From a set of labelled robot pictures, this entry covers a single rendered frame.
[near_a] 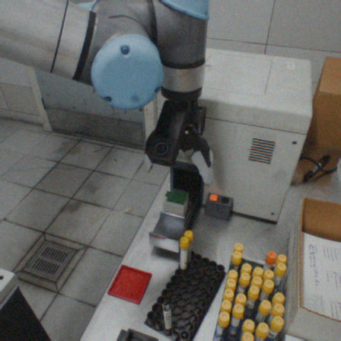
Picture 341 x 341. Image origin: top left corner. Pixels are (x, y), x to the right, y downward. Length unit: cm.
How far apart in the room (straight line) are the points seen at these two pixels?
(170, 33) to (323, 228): 49
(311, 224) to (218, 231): 20
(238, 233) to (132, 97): 50
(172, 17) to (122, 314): 51
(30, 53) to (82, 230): 166
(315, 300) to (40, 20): 58
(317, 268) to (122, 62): 52
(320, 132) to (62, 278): 139
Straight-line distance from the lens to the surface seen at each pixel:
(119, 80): 33
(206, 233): 75
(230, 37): 197
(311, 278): 66
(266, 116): 63
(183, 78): 51
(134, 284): 67
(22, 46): 35
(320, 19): 192
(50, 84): 260
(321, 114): 105
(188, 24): 48
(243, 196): 76
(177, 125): 53
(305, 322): 55
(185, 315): 62
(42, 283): 180
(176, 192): 68
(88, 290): 171
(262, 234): 77
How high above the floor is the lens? 146
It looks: 41 degrees down
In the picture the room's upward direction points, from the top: straight up
